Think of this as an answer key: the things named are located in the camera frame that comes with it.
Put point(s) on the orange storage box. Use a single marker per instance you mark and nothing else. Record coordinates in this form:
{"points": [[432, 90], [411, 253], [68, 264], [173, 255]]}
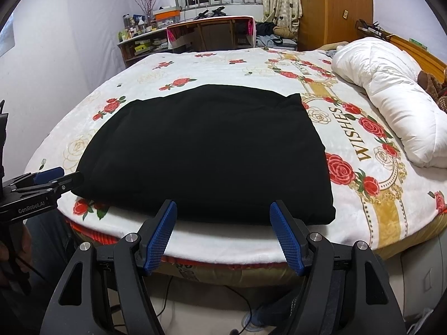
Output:
{"points": [[167, 14]]}

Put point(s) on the brown plush toy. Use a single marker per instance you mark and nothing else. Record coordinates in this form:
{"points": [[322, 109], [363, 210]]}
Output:
{"points": [[433, 83]]}

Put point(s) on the wooden headboard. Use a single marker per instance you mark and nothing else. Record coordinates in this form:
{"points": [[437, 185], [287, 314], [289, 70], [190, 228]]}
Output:
{"points": [[426, 56]]}

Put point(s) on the black garment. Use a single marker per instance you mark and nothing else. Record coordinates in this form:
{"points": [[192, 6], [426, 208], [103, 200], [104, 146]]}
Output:
{"points": [[209, 146]]}

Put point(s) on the pile of clothes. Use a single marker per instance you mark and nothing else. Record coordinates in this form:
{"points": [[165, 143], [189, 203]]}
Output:
{"points": [[270, 33]]}

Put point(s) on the blue slipper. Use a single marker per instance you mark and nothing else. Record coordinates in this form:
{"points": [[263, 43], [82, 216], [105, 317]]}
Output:
{"points": [[260, 315]]}

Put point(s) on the person's left hand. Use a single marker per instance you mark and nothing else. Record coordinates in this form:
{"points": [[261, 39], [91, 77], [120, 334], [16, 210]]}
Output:
{"points": [[4, 254]]}

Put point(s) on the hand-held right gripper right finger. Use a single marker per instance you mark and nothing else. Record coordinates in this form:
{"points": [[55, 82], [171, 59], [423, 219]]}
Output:
{"points": [[286, 237]]}

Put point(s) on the white duvet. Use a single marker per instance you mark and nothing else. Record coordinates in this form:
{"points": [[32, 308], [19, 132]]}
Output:
{"points": [[384, 87]]}

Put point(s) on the wooden desk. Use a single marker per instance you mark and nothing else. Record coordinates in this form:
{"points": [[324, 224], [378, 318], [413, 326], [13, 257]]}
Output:
{"points": [[213, 35]]}

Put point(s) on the bed base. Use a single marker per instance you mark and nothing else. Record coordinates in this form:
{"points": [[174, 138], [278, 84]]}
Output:
{"points": [[209, 274]]}

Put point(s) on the person's leg in jeans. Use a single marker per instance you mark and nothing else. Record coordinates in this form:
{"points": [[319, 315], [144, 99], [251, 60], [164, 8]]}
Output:
{"points": [[49, 244]]}

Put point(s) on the floral printed blanket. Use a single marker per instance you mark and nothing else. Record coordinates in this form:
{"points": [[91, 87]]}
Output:
{"points": [[244, 66]]}

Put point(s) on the group of bottles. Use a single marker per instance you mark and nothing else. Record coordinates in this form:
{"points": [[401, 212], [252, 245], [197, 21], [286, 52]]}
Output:
{"points": [[134, 28]]}

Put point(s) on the wooden wardrobe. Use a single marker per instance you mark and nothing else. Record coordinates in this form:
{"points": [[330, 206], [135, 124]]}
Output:
{"points": [[331, 7]]}

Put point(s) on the wooden shelf unit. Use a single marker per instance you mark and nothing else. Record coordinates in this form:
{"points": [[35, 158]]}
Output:
{"points": [[139, 47]]}

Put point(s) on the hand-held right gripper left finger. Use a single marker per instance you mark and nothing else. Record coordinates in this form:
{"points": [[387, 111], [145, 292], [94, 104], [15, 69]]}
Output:
{"points": [[160, 237]]}

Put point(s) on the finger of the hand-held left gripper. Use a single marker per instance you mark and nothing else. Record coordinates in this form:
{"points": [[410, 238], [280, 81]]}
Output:
{"points": [[66, 183], [49, 175]]}

